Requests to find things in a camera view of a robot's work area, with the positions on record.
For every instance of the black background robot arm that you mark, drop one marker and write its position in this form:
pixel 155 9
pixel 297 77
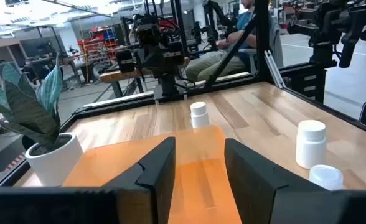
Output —
pixel 212 18
pixel 323 31

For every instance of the white pill bottle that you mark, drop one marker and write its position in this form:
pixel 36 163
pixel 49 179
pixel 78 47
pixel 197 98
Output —
pixel 310 146
pixel 199 116
pixel 326 177

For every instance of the grey office chair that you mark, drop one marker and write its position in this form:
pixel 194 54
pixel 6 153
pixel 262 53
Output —
pixel 276 43

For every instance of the wooden workbench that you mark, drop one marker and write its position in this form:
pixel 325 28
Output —
pixel 120 75

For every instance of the dark computer monitor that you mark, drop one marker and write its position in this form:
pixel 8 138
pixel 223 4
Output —
pixel 38 46

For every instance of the translucent orange plastic basket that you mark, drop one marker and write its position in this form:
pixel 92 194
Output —
pixel 198 186

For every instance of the black equipment stand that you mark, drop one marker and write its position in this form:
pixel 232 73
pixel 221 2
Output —
pixel 307 81

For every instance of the white plant pot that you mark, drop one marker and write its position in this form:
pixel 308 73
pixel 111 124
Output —
pixel 55 165

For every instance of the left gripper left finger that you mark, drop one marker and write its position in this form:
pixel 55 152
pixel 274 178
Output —
pixel 158 174

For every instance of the green snake plant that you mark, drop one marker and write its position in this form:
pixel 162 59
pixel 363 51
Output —
pixel 30 115

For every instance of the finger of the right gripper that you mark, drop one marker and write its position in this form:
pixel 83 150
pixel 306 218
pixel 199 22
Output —
pixel 125 61
pixel 173 53

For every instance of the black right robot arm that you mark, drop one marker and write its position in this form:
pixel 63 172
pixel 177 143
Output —
pixel 169 85

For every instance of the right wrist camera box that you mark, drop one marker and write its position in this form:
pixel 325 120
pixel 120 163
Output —
pixel 147 34

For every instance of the red parts shelf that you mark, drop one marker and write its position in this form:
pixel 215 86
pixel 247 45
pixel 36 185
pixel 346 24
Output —
pixel 97 46

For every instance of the person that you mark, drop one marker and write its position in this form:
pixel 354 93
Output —
pixel 208 62

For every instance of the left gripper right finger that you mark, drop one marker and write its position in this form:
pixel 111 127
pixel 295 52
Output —
pixel 248 180

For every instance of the silver aluminium profile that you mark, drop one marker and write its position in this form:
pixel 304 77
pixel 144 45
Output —
pixel 274 70

